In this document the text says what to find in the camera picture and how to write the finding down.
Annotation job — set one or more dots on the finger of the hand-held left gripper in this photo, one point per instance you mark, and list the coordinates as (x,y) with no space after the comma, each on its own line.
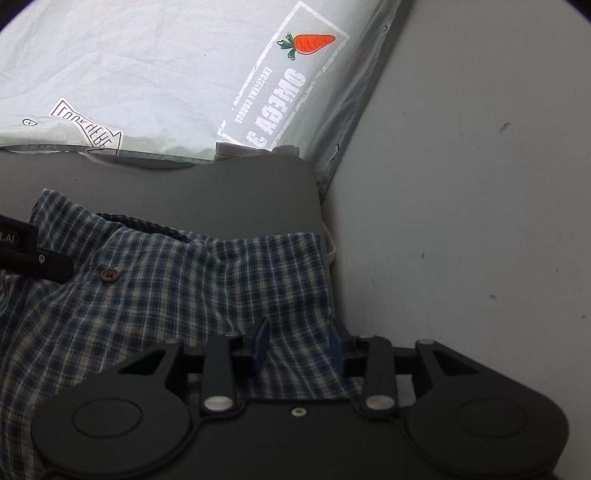
(51,267)

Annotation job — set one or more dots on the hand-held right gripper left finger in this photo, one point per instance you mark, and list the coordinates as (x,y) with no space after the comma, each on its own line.
(259,344)

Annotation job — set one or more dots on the printed white sheet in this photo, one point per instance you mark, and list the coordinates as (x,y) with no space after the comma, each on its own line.
(161,69)

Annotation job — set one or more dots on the blue plaid shirt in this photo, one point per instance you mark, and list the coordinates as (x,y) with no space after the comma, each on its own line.
(184,286)

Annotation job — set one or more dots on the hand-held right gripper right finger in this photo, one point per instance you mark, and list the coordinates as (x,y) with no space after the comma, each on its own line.
(338,346)

